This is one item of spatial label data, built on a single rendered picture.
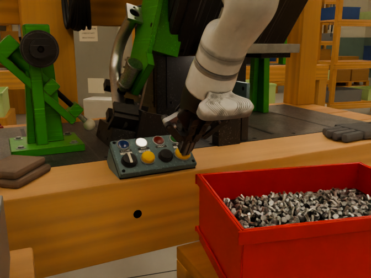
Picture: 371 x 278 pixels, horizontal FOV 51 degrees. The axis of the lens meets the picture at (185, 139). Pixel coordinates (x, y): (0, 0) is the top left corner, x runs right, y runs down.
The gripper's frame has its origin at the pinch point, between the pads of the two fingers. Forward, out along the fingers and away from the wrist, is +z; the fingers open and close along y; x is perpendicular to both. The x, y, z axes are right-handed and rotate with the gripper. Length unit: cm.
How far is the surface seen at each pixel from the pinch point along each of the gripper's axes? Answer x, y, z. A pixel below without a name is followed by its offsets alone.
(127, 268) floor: -37, -20, 141
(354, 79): -493, -791, 437
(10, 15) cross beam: -71, 25, 18
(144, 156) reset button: 0.1, 7.8, 1.6
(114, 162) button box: -1.4, 12.7, 4.1
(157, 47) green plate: -29.2, -4.0, -0.8
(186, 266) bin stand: 19.7, 6.0, 6.3
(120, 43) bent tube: -40.2, 1.0, 6.0
